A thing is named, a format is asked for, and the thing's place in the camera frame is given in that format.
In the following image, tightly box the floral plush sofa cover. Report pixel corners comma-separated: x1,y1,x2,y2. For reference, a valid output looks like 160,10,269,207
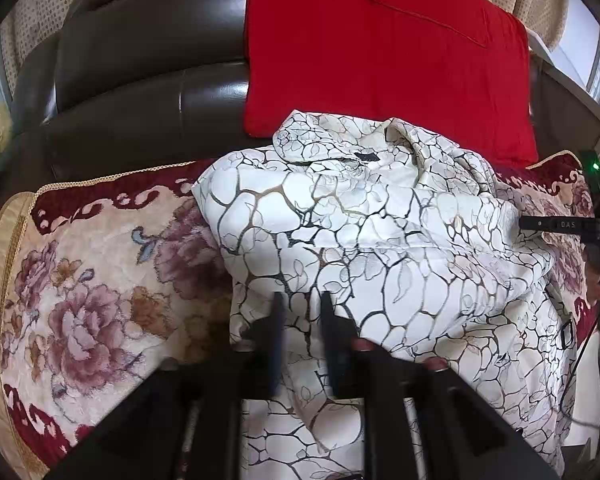
0,152,600,480

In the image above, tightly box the white crackle-print padded jacket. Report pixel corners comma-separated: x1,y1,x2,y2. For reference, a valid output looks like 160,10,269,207
192,110,581,480

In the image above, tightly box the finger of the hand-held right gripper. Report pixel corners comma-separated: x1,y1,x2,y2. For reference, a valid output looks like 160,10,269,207
519,215,597,234

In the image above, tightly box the brown leather sofa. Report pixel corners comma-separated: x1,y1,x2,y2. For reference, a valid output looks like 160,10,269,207
10,0,253,181

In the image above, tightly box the red cushion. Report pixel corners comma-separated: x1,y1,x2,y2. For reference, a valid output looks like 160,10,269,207
242,0,540,166

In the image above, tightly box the white window ledge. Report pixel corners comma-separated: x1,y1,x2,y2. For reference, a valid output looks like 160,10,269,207
527,30,600,128

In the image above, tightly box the black cable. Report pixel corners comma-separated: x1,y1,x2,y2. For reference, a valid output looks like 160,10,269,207
560,285,600,428

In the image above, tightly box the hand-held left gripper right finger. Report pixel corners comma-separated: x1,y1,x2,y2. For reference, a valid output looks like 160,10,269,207
320,290,557,480

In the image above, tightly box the person's right hand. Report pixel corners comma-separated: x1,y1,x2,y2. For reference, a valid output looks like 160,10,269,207
586,249,600,304

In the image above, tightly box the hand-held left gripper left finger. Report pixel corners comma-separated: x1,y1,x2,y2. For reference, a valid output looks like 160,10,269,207
45,291,288,480

